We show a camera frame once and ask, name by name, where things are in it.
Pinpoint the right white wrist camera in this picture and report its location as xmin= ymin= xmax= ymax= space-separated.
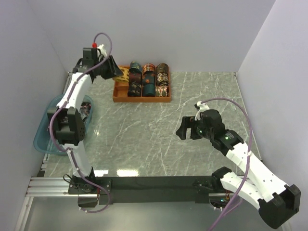
xmin=194 ymin=101 xmax=210 ymax=121

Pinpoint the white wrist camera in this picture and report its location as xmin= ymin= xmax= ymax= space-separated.
xmin=92 ymin=43 xmax=107 ymax=56
xmin=194 ymin=101 xmax=210 ymax=121

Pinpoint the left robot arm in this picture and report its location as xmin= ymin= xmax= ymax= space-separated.
xmin=47 ymin=43 xmax=122 ymax=193

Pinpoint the black gold rolled tie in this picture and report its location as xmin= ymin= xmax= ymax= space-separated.
xmin=127 ymin=81 xmax=141 ymax=97

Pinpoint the red patterned rolled tie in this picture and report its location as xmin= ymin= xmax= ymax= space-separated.
xmin=142 ymin=63 xmax=156 ymax=75

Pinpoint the purple cable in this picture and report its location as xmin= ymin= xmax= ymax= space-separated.
xmin=199 ymin=98 xmax=253 ymax=231
xmin=49 ymin=32 xmax=114 ymax=214

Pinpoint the aluminium rail frame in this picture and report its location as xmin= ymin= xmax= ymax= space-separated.
xmin=15 ymin=73 xmax=92 ymax=231

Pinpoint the orange wooden compartment tray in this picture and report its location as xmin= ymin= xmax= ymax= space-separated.
xmin=112 ymin=65 xmax=172 ymax=103

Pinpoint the brown floral rolled tie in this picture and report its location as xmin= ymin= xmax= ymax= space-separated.
xmin=156 ymin=73 xmax=169 ymax=86

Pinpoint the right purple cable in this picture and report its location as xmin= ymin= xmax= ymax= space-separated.
xmin=199 ymin=98 xmax=253 ymax=231

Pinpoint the dark green rolled tie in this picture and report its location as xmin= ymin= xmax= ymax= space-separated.
xmin=129 ymin=61 xmax=143 ymax=74

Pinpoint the yellow beetle print tie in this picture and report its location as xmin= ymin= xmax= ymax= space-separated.
xmin=113 ymin=67 xmax=129 ymax=83

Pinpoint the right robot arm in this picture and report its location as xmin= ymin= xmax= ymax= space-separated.
xmin=176 ymin=109 xmax=301 ymax=229

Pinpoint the teal plain rolled tie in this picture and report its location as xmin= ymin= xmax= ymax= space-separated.
xmin=142 ymin=84 xmax=156 ymax=97

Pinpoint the maroon rolled tie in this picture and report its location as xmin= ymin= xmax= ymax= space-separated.
xmin=129 ymin=73 xmax=141 ymax=84

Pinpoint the teal plastic basin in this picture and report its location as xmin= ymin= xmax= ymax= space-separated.
xmin=33 ymin=94 xmax=94 ymax=156

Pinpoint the red green paisley rolled tie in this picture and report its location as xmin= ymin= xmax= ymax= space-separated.
xmin=155 ymin=86 xmax=169 ymax=97

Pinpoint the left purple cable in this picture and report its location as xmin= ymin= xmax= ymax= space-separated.
xmin=49 ymin=32 xmax=114 ymax=214

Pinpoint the brown patterned rolled tie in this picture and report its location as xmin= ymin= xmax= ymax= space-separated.
xmin=156 ymin=63 xmax=169 ymax=75

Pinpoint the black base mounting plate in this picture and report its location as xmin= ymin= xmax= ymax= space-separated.
xmin=68 ymin=175 xmax=231 ymax=208

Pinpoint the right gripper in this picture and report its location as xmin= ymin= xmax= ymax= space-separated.
xmin=176 ymin=115 xmax=214 ymax=140

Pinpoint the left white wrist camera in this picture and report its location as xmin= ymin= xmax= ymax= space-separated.
xmin=92 ymin=43 xmax=107 ymax=56

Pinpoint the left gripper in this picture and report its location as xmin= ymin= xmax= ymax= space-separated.
xmin=95 ymin=55 xmax=124 ymax=80

